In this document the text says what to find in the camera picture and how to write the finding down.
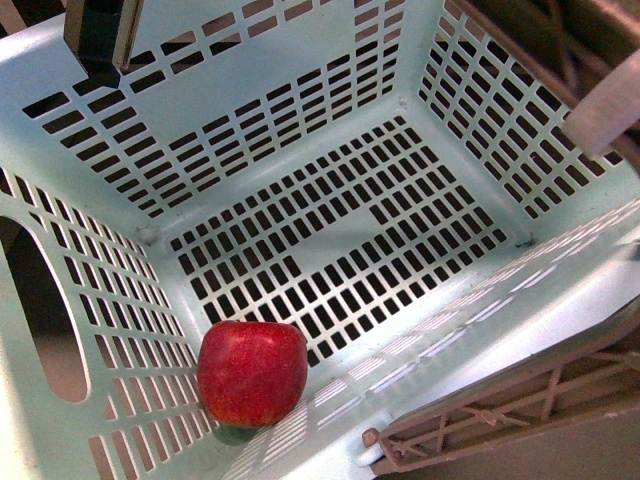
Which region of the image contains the light blue plastic basket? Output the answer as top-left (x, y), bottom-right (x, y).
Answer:
top-left (1, 1), bottom-right (639, 479)

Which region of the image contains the brown basket handle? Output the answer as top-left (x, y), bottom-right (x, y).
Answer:
top-left (362, 302), bottom-right (639, 475)
top-left (457, 1), bottom-right (639, 168)

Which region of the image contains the red apple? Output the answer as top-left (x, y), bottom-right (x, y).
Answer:
top-left (196, 321), bottom-right (308, 428)

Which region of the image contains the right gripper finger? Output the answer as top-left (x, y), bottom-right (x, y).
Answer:
top-left (63, 0), bottom-right (144, 88)
top-left (563, 50), bottom-right (639, 157)

